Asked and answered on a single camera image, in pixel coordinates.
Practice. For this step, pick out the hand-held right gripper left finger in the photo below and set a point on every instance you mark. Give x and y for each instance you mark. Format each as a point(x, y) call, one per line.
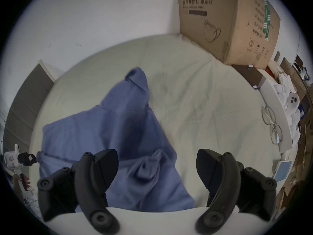
point(84, 187)

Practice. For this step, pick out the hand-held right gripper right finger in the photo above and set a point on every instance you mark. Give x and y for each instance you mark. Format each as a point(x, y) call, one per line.
point(226, 185)

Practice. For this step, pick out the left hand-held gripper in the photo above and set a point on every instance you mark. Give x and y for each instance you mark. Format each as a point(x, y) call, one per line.
point(11, 159)

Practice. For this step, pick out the blue shirt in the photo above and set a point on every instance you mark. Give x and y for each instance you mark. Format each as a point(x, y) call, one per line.
point(117, 131)

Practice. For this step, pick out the person's left hand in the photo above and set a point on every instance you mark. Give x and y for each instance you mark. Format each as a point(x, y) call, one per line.
point(23, 181)

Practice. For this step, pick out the grey padded headboard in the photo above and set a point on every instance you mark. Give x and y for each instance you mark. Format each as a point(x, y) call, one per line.
point(27, 101)

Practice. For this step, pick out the white device with blue screen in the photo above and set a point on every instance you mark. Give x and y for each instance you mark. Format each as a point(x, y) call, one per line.
point(283, 170)

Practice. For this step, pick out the bed with beige sheet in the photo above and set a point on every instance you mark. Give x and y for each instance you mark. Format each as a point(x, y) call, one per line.
point(195, 94)

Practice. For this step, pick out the white plush toy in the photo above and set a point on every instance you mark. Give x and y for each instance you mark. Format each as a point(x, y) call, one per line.
point(293, 100)

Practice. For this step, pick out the large brown cardboard carton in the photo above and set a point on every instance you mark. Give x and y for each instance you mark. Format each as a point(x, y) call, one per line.
point(229, 21)

